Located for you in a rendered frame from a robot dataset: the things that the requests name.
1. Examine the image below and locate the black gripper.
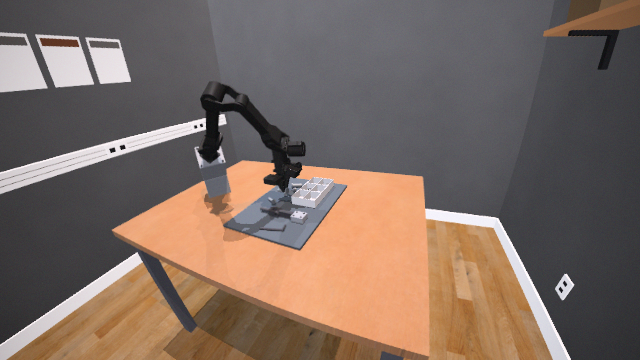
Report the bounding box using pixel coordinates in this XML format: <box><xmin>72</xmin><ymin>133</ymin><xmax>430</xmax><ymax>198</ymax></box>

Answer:
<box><xmin>263</xmin><ymin>157</ymin><xmax>291</xmax><ymax>192</ymax></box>

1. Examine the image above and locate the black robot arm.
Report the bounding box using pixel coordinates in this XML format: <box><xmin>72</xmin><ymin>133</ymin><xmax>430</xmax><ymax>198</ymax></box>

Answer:
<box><xmin>197</xmin><ymin>81</ymin><xmax>306</xmax><ymax>178</ymax></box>

